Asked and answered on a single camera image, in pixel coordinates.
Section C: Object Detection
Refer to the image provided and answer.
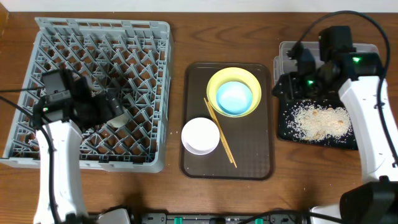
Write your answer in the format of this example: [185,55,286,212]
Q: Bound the pile of rice waste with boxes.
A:
[282,100,353,142]

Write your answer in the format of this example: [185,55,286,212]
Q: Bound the black waste tray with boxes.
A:
[277,99,358,150]

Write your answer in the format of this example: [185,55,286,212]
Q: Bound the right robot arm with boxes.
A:
[278,77,397,223]

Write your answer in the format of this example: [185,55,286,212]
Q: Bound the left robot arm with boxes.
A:
[32,91,123,223]

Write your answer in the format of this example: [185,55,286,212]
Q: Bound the yellow round plate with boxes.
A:
[206,67,262,118]

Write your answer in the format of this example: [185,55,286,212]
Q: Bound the pink-rimmed white bowl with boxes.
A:
[181,118,220,156]

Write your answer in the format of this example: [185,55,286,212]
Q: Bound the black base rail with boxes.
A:
[99,205,343,224]

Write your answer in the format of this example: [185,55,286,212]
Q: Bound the clear plastic waste bin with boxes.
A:
[274,41,379,85]

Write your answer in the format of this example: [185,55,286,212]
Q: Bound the light blue bowl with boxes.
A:
[216,82,253,116]

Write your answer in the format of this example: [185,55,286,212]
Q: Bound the grey plastic dish rack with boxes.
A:
[1,17,174,173]

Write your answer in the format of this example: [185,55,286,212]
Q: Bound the white cup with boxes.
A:
[107,113,129,128]

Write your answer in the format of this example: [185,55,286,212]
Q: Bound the brown serving tray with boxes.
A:
[180,62,275,180]

